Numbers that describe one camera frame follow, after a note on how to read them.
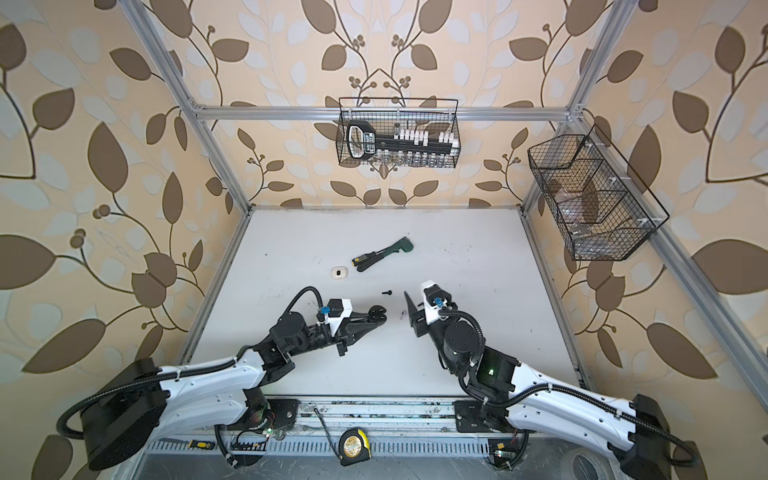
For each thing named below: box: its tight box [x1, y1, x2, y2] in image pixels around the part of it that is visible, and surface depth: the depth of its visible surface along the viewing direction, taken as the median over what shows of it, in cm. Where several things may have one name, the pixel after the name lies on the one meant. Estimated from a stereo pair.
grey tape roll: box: [561, 447, 614, 480], surface depth 67 cm
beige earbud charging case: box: [330, 266, 349, 280], surface depth 102 cm
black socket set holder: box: [347, 120, 460, 159], surface depth 84 cm
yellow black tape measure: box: [338, 427, 372, 466], surface depth 69 cm
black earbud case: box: [368, 305, 387, 326], surface depth 72 cm
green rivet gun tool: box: [351, 236, 414, 272], surface depth 107 cm
